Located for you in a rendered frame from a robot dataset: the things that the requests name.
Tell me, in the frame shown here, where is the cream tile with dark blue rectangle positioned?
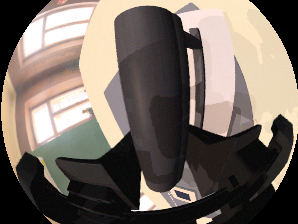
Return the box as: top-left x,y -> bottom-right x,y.
170,186 -> 197,204

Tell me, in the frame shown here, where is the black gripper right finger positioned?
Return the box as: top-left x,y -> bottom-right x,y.
185,124 -> 262,197

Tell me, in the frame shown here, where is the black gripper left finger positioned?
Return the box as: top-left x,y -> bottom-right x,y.
56,131 -> 141,210

